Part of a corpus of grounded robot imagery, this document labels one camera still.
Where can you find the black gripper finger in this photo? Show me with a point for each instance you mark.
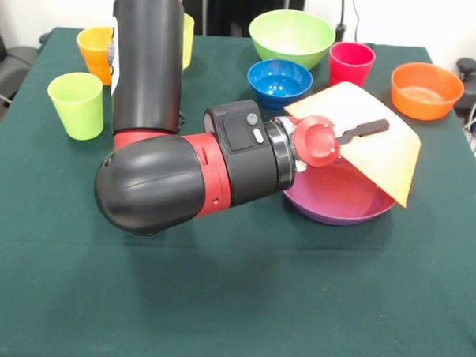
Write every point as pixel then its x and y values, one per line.
pixel 366 129

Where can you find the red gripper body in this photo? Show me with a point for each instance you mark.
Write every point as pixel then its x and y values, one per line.
pixel 314 144

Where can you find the large orange bowl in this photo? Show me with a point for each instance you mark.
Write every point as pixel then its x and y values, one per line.
pixel 381 161

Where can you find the purple bowl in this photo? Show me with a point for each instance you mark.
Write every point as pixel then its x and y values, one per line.
pixel 339 202

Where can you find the large light green bowl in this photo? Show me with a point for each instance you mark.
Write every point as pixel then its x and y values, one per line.
pixel 291 34

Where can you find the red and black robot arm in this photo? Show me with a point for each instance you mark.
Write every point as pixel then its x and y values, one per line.
pixel 151 182

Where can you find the red cup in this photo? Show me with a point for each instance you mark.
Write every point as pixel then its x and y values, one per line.
pixel 349 65

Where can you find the blue bowl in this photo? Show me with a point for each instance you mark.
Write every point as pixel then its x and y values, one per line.
pixel 279 85

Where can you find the small red-orange bowl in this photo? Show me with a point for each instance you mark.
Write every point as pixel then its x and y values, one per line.
pixel 427 96

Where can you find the yellow cup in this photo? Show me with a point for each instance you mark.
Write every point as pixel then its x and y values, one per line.
pixel 188 38

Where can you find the dark green tablecloth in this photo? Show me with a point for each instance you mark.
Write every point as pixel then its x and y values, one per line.
pixel 233 297

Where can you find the orange cup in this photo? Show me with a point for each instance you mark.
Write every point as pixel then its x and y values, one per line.
pixel 93 53

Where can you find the lime green cup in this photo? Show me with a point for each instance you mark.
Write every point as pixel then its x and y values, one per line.
pixel 77 108

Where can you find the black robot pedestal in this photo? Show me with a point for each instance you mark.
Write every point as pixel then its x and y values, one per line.
pixel 237 8

